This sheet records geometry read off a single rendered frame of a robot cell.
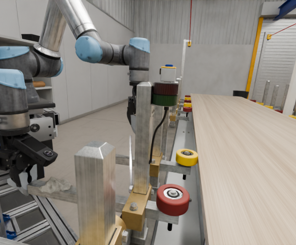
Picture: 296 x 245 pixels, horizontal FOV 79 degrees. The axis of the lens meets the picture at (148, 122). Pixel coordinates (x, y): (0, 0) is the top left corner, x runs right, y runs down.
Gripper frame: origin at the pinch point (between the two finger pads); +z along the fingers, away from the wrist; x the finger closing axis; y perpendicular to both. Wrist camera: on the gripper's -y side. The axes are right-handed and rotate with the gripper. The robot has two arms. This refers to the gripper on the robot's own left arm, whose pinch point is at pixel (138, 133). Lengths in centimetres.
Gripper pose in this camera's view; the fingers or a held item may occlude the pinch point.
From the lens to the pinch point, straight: 73.1
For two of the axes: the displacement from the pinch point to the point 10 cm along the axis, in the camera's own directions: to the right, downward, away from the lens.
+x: -9.8, 0.1, -1.9
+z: -0.4, 9.6, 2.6
